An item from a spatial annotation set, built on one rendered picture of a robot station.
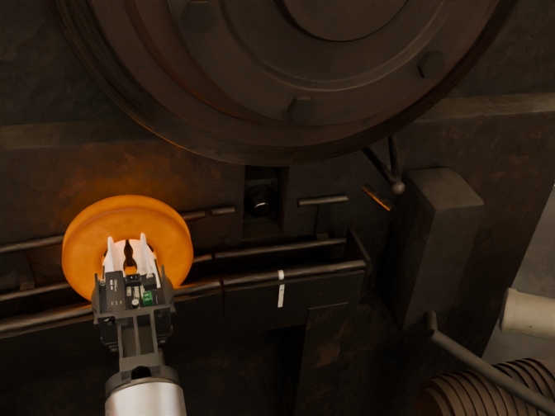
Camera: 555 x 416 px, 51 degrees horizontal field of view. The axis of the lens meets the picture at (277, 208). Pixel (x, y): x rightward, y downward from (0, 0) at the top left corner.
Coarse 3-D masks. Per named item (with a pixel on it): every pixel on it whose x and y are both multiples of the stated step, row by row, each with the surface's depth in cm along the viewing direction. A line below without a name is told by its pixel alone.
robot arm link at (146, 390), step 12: (132, 384) 55; (144, 384) 55; (156, 384) 55; (168, 384) 56; (120, 396) 54; (132, 396) 54; (144, 396) 54; (156, 396) 54; (168, 396) 55; (180, 396) 56; (108, 408) 55; (120, 408) 54; (132, 408) 53; (144, 408) 53; (156, 408) 53; (168, 408) 54; (180, 408) 55
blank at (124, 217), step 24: (96, 216) 67; (120, 216) 67; (144, 216) 68; (168, 216) 69; (72, 240) 67; (96, 240) 68; (120, 240) 69; (168, 240) 71; (72, 264) 69; (96, 264) 70; (168, 264) 73
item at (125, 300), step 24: (96, 288) 59; (120, 288) 59; (144, 288) 61; (120, 312) 57; (144, 312) 58; (168, 312) 59; (120, 336) 57; (144, 336) 59; (120, 360) 54; (144, 360) 55; (120, 384) 55
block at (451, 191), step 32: (416, 192) 79; (448, 192) 78; (416, 224) 80; (448, 224) 77; (416, 256) 81; (448, 256) 80; (384, 288) 92; (416, 288) 83; (448, 288) 85; (416, 320) 87
